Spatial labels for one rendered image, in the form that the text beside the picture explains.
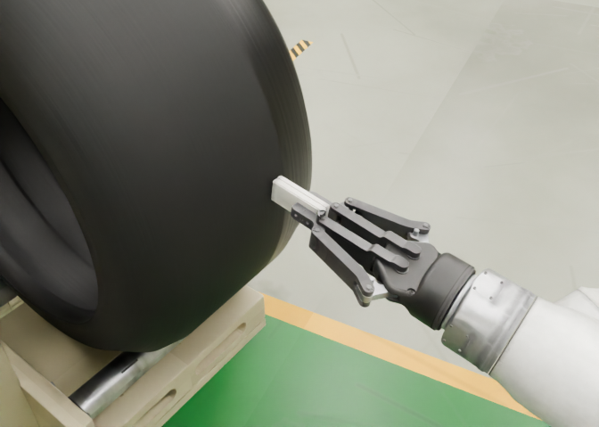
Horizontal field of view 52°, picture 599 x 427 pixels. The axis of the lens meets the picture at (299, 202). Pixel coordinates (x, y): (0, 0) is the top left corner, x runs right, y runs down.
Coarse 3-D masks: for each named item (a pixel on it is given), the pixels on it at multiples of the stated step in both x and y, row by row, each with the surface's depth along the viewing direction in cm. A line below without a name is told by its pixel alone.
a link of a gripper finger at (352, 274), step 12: (312, 228) 65; (324, 240) 64; (324, 252) 64; (336, 252) 63; (336, 264) 63; (348, 264) 62; (348, 276) 63; (360, 276) 61; (360, 288) 61; (372, 288) 60; (360, 300) 61
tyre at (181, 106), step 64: (0, 0) 55; (64, 0) 55; (128, 0) 58; (192, 0) 62; (256, 0) 68; (0, 64) 56; (64, 64) 55; (128, 64) 56; (192, 64) 61; (256, 64) 66; (0, 128) 103; (64, 128) 56; (128, 128) 56; (192, 128) 60; (256, 128) 66; (0, 192) 102; (64, 192) 60; (128, 192) 58; (192, 192) 61; (256, 192) 68; (0, 256) 92; (64, 256) 103; (128, 256) 62; (192, 256) 64; (256, 256) 75; (64, 320) 82; (128, 320) 70; (192, 320) 72
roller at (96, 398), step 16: (128, 352) 88; (144, 352) 89; (160, 352) 90; (112, 368) 86; (128, 368) 87; (144, 368) 88; (96, 384) 84; (112, 384) 85; (128, 384) 87; (80, 400) 82; (96, 400) 83; (112, 400) 85
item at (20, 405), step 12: (0, 348) 76; (0, 360) 76; (0, 372) 77; (12, 372) 79; (0, 384) 78; (12, 384) 80; (0, 396) 79; (12, 396) 80; (24, 396) 82; (0, 408) 80; (12, 408) 81; (24, 408) 83; (0, 420) 80; (12, 420) 82; (24, 420) 84; (36, 420) 86
